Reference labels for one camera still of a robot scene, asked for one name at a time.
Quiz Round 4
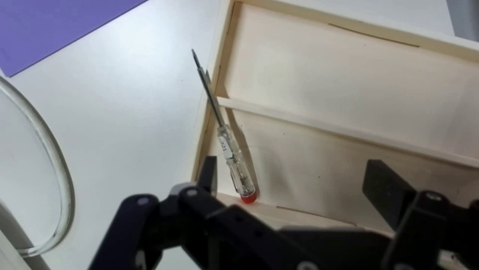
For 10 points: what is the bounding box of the clear screwdriver with red cap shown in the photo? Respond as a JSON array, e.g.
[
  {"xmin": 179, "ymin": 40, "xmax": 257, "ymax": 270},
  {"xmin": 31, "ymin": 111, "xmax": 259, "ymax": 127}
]
[{"xmin": 190, "ymin": 48, "xmax": 260, "ymax": 205}]

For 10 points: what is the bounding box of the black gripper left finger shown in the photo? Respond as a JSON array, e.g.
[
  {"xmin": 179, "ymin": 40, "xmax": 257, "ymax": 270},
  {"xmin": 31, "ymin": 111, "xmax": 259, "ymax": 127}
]
[{"xmin": 197, "ymin": 154, "xmax": 218, "ymax": 196}]

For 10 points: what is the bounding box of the pale wooden divided tray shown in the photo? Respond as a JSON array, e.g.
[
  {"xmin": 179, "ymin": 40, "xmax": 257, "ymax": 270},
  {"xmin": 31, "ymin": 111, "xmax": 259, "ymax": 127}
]
[{"xmin": 190, "ymin": 0, "xmax": 479, "ymax": 237}]

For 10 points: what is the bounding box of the white looped cable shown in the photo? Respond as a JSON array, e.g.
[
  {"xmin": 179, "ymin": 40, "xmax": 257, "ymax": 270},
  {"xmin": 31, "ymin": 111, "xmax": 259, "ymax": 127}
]
[{"xmin": 0, "ymin": 73, "xmax": 77, "ymax": 259}]

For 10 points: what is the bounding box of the white power strip cable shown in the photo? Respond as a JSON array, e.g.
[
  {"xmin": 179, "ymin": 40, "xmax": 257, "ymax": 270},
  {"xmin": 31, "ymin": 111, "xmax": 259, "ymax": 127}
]
[{"xmin": 0, "ymin": 201, "xmax": 50, "ymax": 270}]

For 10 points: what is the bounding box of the blue-purple mat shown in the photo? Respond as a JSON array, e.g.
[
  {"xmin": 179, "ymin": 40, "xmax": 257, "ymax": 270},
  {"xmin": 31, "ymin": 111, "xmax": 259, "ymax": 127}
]
[{"xmin": 0, "ymin": 0, "xmax": 149, "ymax": 79}]

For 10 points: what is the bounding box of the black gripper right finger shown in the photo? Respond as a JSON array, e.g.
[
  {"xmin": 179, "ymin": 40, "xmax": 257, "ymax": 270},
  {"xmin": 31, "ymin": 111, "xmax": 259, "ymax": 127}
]
[{"xmin": 360, "ymin": 157, "xmax": 419, "ymax": 234}]

